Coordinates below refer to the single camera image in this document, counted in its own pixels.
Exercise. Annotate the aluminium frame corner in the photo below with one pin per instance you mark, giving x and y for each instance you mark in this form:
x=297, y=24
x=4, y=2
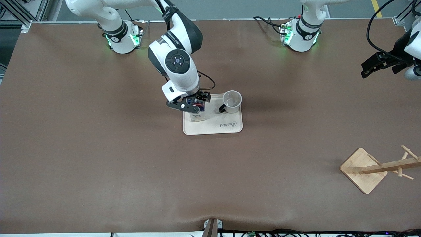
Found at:
x=406, y=14

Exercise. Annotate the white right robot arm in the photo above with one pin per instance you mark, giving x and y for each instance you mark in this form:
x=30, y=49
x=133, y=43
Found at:
x=184, y=75

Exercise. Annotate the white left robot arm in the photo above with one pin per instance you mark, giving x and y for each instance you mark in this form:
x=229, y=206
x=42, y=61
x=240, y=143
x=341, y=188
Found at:
x=301, y=41

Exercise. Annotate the wooden cup rack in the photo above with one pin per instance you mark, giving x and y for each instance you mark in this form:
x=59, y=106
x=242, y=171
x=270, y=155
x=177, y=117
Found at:
x=361, y=171

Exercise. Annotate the blue white milk carton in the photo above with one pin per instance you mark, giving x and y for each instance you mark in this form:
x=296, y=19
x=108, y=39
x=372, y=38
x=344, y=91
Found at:
x=198, y=116

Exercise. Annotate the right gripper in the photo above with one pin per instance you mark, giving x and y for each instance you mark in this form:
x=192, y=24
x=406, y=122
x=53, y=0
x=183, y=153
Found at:
x=200, y=96

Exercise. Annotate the aluminium frame with black struts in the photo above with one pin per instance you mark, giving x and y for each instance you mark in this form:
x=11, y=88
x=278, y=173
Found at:
x=19, y=11

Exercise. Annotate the brown camera mount post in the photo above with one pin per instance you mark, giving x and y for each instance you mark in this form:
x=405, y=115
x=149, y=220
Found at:
x=211, y=228

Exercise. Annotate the cream tray with rabbit print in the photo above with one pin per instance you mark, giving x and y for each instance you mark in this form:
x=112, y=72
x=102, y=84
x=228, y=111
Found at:
x=223, y=126

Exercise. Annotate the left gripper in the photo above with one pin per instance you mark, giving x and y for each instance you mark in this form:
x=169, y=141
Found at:
x=398, y=58

